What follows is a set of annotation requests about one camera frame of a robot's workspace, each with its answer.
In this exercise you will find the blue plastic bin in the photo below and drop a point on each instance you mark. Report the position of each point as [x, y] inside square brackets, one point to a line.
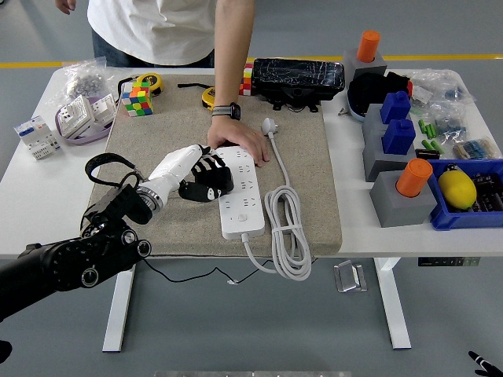
[463, 220]

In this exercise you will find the clear bag of metal nuts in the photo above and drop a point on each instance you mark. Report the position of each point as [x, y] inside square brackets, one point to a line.
[84, 80]

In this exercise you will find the person's left forearm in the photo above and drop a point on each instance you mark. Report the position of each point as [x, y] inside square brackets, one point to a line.
[232, 59]

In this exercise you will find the wide orange cylinder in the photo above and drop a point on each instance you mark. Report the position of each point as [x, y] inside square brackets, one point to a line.
[414, 178]

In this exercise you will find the metal bracket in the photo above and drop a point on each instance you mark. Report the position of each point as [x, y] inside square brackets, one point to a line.
[347, 277]

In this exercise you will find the white power strip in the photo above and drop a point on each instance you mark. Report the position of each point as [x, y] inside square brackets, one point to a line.
[243, 212]

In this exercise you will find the person's left hand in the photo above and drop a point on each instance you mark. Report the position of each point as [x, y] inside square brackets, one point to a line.
[236, 135]

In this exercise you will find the rubik's cube with green stickers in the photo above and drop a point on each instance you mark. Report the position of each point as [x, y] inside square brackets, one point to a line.
[137, 102]

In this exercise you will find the white table leg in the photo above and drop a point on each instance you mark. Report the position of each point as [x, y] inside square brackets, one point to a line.
[118, 314]
[395, 314]

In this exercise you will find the small red object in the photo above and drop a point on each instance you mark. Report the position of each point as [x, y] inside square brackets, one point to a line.
[410, 88]

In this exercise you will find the clear bag of resistors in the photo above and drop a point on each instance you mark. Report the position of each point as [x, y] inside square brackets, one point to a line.
[473, 149]

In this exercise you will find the light blue bowl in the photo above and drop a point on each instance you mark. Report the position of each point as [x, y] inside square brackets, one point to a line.
[355, 114]

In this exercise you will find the small metal clip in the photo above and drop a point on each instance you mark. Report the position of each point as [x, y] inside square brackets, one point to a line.
[343, 112]

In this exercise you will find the white circuit breaker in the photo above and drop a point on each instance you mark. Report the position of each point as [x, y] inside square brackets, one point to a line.
[37, 139]

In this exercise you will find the black fabric bundle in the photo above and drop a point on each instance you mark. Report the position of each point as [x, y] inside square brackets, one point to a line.
[369, 90]

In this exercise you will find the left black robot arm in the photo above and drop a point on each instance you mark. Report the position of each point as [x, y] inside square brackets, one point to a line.
[59, 259]

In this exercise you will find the green cylinder cell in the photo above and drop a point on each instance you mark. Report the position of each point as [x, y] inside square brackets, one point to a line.
[437, 147]
[426, 143]
[422, 125]
[431, 130]

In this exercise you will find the white wall socket panel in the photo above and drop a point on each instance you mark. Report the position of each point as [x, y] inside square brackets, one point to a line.
[76, 116]

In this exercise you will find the clear bag of blue parts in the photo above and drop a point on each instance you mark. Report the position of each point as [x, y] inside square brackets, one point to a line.
[452, 123]

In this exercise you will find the white wall switch panel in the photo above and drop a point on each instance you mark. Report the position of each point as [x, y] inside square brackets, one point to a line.
[104, 108]

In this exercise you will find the yellow lemon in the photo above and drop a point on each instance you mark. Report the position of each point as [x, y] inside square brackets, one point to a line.
[457, 188]

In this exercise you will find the tall orange cylinder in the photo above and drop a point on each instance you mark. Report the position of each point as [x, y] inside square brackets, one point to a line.
[368, 47]

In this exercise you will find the small black component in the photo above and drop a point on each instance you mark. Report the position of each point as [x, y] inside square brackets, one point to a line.
[425, 153]

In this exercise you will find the person's right hand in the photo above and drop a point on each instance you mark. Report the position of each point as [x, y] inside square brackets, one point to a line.
[66, 4]

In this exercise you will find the rubik's cube with red stickers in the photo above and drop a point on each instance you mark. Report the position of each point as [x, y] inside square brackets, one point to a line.
[247, 84]

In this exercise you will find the black wrist watch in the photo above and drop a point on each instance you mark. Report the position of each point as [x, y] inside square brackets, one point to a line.
[231, 110]

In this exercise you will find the purple plastic tray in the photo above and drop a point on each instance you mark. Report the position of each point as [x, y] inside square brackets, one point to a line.
[84, 140]

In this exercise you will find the black and yellow tape measure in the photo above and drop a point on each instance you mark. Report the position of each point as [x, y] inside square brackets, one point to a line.
[153, 80]

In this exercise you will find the grey slotted block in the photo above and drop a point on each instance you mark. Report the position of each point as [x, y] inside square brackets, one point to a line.
[371, 121]
[377, 165]

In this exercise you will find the clear bag of small parts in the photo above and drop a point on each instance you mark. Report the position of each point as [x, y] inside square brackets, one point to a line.
[440, 82]

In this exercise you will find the black wrapped case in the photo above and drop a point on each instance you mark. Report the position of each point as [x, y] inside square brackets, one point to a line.
[298, 74]

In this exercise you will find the large grey block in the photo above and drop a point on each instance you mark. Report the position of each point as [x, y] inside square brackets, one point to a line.
[397, 212]

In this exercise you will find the table height control panel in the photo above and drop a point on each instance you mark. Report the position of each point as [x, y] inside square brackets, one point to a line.
[448, 262]

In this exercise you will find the grey-brown mat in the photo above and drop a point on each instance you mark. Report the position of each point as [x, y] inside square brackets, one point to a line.
[165, 125]

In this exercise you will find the black electronic parts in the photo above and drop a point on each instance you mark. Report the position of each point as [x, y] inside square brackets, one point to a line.
[489, 192]

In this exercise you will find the person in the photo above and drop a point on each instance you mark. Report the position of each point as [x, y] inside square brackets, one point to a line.
[157, 27]

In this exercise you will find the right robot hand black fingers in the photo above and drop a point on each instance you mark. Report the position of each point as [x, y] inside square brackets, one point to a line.
[480, 358]

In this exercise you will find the blue plastic peg block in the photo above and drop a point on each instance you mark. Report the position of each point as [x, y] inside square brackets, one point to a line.
[399, 137]
[395, 108]

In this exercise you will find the small grey block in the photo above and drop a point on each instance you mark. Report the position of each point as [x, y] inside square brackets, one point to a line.
[349, 61]

